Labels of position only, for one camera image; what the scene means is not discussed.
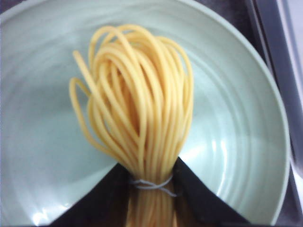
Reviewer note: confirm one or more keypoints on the light green round plate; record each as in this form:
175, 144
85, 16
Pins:
238, 144

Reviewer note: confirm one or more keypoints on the yellow vermicelli noodle bundle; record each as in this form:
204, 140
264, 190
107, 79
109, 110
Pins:
135, 104

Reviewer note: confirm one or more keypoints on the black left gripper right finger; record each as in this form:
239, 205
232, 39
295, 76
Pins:
197, 206

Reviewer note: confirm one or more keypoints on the silver digital kitchen scale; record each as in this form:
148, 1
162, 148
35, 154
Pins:
278, 31

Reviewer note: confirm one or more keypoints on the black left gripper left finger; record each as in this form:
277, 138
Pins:
106, 205

